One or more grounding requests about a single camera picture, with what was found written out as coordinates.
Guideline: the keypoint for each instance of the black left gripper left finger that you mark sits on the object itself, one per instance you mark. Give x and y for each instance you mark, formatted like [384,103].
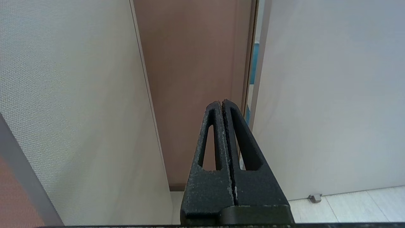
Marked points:
[208,190]

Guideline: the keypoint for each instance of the white room door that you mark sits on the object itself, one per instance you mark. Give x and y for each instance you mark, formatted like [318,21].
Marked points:
[332,95]

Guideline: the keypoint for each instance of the grey floor door stop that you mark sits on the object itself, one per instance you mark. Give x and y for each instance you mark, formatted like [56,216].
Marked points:
[315,198]

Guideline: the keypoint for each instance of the dark skirting board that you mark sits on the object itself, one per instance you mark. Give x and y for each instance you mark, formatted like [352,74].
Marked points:
[177,187]

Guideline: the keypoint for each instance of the teal object beyond door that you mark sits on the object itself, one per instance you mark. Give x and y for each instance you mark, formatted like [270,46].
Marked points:
[254,63]

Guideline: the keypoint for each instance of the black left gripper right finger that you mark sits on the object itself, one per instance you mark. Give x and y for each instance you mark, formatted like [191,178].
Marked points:
[253,190]

